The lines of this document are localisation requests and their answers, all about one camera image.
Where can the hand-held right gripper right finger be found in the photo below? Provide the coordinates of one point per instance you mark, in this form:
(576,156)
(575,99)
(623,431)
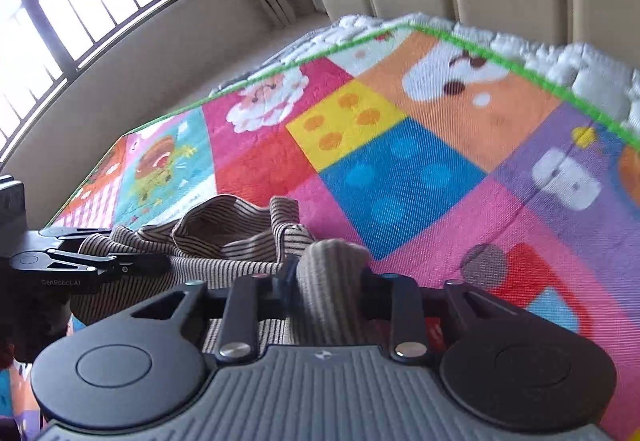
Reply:
(406,308)

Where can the colourful printed blanket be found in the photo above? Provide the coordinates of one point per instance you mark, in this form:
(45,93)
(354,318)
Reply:
(410,181)

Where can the white quilted mattress pad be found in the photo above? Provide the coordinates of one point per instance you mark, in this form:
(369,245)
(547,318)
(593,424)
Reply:
(550,58)

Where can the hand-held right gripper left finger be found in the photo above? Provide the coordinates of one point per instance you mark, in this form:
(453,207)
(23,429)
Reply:
(245,308)

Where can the brown striped garment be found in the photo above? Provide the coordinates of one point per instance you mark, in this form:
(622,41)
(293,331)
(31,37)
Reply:
(260,246)

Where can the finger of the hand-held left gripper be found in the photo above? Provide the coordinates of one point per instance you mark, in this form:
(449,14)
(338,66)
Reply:
(75,232)
(100,263)

